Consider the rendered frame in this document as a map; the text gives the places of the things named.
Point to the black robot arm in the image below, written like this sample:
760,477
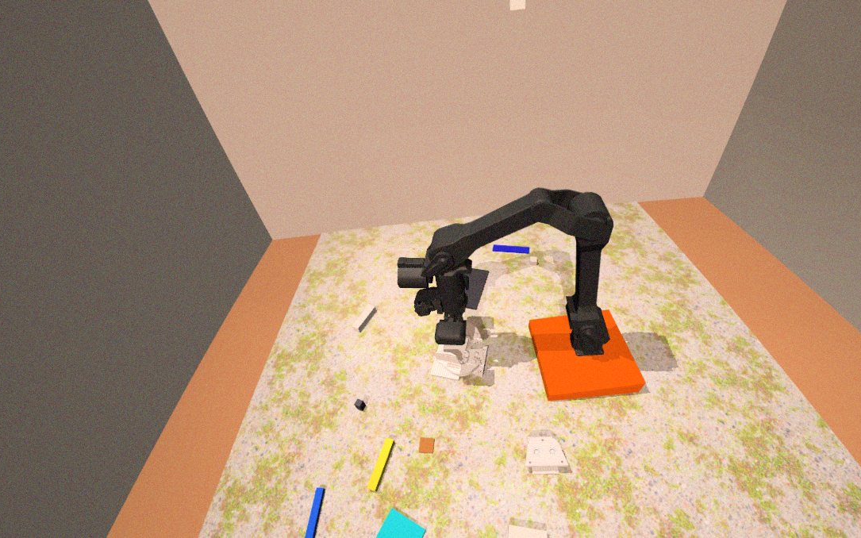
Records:
579,214

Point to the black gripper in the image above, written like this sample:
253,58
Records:
452,330

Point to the yellow rectangular bar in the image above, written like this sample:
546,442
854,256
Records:
380,465

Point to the teal flat plate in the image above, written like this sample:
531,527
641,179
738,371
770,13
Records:
398,526

